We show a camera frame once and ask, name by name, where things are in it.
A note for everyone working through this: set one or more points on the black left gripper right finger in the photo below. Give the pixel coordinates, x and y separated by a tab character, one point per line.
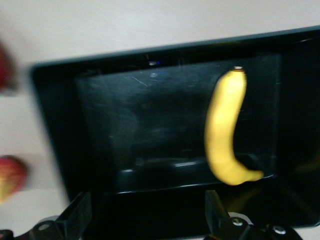
220	217

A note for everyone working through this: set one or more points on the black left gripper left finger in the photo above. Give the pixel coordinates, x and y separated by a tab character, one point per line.
72	215

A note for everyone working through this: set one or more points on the red yellow apple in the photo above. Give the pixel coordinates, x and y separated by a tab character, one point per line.
10	177

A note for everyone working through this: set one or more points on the yellow banana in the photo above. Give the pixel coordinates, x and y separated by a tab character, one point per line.
222	125

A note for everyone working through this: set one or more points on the black plastic box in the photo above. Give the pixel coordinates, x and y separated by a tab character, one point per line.
162	120

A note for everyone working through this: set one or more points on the red yellow mango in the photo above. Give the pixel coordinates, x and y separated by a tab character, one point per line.
6	67

